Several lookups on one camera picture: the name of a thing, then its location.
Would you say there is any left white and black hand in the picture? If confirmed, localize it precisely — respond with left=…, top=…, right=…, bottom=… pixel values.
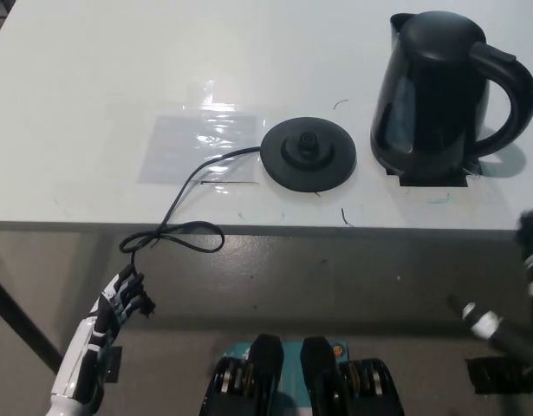
left=50, top=264, right=146, bottom=402

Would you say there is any black electric kettle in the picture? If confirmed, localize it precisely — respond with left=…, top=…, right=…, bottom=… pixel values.
left=369, top=11, right=533, bottom=183

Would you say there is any black and teal robot body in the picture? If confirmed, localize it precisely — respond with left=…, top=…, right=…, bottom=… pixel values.
left=198, top=333, right=408, bottom=416

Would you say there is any round black kettle base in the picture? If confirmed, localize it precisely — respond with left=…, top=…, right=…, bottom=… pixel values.
left=259, top=116, right=360, bottom=193

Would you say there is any black tape patch on desk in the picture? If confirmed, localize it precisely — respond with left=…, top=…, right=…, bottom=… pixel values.
left=386, top=159, right=482, bottom=188

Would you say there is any small black floor tape square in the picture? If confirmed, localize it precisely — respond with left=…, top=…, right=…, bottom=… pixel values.
left=99, top=346, right=123, bottom=385

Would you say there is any black table leg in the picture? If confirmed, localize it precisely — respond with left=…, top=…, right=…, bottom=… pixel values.
left=0, top=267, right=62, bottom=364

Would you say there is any grey sheet under clear tape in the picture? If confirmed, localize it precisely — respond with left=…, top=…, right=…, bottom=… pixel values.
left=137, top=76, right=264, bottom=187

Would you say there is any large black floor tape patch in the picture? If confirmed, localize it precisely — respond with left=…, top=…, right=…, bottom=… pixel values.
left=465, top=354, right=533, bottom=398

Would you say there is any black power cord with plug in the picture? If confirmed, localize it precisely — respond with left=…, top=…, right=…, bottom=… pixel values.
left=119, top=146, right=263, bottom=322

